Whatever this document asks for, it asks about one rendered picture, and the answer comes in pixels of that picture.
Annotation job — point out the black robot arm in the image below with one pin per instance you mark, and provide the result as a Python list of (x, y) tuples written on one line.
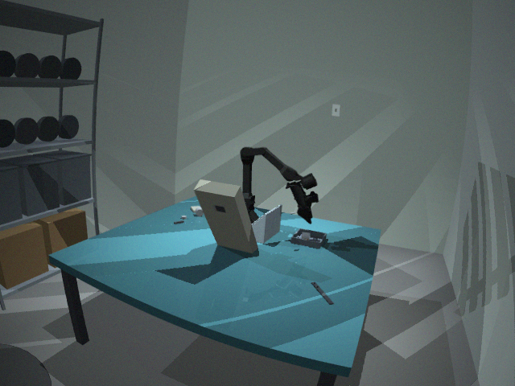
[(290, 174)]

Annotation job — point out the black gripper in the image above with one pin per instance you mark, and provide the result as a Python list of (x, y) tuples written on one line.
[(304, 210)]

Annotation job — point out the dark grey flat bar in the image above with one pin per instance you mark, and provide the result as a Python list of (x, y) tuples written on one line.
[(322, 293)]

